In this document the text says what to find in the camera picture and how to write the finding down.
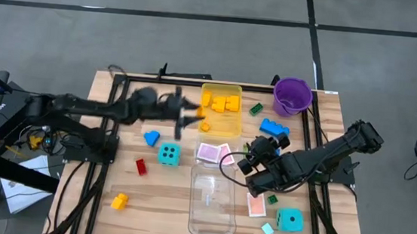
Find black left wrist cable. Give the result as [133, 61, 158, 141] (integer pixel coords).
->
[105, 63, 130, 88]

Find yellow plug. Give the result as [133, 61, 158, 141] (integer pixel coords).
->
[28, 135, 43, 151]

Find red toy brick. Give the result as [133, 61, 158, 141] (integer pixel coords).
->
[134, 158, 149, 177]

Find salmon playing card deck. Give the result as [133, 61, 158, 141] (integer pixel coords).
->
[244, 192, 269, 219]

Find blue heart toy block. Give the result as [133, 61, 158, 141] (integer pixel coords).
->
[142, 129, 162, 149]

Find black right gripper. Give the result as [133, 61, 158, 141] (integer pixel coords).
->
[241, 130, 306, 202]

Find yellow wedge toy block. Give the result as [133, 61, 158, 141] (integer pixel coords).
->
[201, 89, 214, 108]

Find black aluminium table frame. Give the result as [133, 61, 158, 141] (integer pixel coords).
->
[41, 53, 385, 234]

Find small clear plastic bin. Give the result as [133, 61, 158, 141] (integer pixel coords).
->
[193, 131, 246, 172]

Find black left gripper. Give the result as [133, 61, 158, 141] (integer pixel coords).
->
[123, 82, 207, 143]

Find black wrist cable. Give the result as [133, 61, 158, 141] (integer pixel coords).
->
[216, 150, 311, 197]
[105, 63, 130, 88]

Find large blue toy brick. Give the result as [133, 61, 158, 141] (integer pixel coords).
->
[259, 117, 292, 139]

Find teal foam die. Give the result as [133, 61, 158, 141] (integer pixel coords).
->
[156, 140, 183, 168]
[274, 206, 305, 234]

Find white paper sheets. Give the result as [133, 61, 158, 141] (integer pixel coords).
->
[0, 150, 57, 218]

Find black electronics box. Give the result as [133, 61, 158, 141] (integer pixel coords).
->
[0, 91, 33, 136]

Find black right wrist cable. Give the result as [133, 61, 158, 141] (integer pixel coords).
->
[216, 150, 311, 197]

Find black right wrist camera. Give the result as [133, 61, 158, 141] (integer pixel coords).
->
[236, 156, 258, 177]

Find yellow translucent plastic bin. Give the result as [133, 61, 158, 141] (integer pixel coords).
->
[197, 82, 247, 139]

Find purple plastic bucket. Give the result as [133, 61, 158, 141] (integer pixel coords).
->
[271, 75, 315, 116]

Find tall yellow toy brick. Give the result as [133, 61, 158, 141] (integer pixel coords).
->
[109, 191, 130, 212]

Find dark green toy brick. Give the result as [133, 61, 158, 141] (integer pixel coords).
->
[248, 101, 265, 118]

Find large clear plastic bin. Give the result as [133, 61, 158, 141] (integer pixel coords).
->
[186, 162, 242, 234]

